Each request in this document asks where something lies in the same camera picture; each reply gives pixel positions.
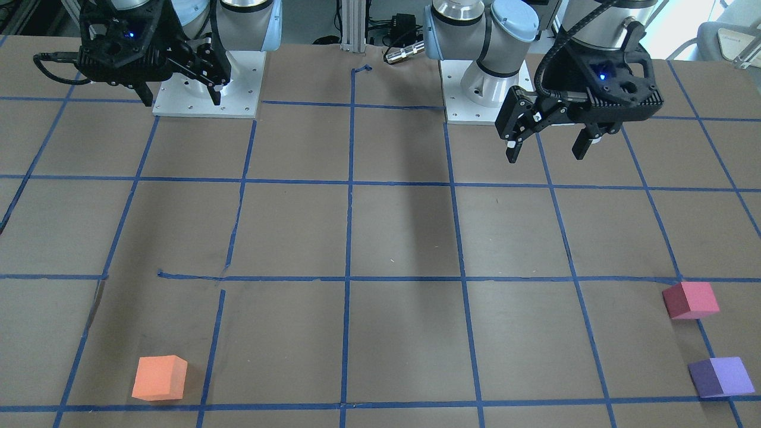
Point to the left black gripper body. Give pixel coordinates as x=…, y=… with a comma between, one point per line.
x=565, y=76

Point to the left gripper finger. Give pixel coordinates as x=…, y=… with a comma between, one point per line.
x=523, y=114
x=592, y=134

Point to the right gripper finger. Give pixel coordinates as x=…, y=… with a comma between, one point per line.
x=142, y=89
x=204, y=60

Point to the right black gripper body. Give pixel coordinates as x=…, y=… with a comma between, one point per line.
x=168, y=31

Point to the orange foam cube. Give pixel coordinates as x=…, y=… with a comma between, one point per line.
x=160, y=378

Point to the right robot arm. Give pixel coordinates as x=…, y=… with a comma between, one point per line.
x=240, y=25

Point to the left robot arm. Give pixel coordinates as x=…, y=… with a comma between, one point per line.
x=498, y=36

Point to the silver metal cylinder connector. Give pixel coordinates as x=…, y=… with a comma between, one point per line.
x=395, y=55

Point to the red foam cube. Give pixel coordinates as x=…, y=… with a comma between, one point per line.
x=690, y=300

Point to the purple foam cube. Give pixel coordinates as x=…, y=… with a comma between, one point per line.
x=720, y=377

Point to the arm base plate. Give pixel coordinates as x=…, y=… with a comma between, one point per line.
x=181, y=96
x=472, y=96

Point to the aluminium frame post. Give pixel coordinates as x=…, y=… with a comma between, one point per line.
x=353, y=16

